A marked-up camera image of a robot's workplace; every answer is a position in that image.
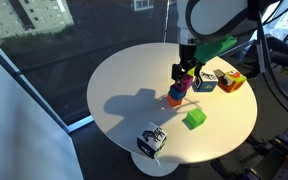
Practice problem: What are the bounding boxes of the white table pedestal base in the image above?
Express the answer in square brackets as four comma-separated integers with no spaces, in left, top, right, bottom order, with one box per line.
[130,151,180,178]

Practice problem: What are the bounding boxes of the blue fabric cube with owl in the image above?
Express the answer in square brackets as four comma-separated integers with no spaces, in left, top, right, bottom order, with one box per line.
[192,70,219,93]

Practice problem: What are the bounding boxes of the white partition panel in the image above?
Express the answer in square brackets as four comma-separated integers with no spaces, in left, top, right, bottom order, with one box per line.
[0,48,85,180]

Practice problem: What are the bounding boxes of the blue plastic block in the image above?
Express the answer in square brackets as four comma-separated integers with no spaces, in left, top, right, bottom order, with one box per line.
[169,83,187,102]

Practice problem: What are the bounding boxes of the grey plastic block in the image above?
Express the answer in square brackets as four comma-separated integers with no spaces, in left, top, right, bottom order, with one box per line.
[213,68,226,83]

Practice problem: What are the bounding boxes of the orange plastic block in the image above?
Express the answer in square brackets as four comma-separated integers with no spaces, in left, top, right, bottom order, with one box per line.
[166,93,184,108]

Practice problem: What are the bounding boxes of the person's legs in dark trousers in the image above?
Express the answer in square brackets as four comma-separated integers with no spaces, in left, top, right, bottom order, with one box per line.
[267,35,288,73]

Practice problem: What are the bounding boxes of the pink plastic block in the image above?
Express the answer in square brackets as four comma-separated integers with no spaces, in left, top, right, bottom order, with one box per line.
[179,73,194,91]

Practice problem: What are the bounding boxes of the thick black hanging cable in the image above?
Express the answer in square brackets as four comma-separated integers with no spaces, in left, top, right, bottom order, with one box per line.
[254,11,288,123]

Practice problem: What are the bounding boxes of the blue black stand with clamp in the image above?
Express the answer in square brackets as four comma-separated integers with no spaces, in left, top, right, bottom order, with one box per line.
[210,123,288,180]

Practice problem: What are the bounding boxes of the light blue window frame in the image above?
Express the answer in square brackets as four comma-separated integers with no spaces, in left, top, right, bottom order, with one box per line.
[0,29,95,134]

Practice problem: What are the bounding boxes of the fabric cube with zebra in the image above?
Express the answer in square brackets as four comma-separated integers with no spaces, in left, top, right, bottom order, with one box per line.
[136,121,168,160]

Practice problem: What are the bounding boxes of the grey building outside window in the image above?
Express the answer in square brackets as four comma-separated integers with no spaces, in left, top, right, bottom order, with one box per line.
[0,0,75,41]

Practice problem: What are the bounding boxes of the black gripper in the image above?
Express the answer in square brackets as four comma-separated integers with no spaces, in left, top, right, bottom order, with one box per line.
[170,43,204,84]

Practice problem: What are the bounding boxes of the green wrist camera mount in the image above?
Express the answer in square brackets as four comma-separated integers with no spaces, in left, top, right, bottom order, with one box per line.
[193,34,238,65]

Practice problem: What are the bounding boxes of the green plastic block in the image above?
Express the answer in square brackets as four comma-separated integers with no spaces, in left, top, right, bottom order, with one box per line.
[185,107,208,130]

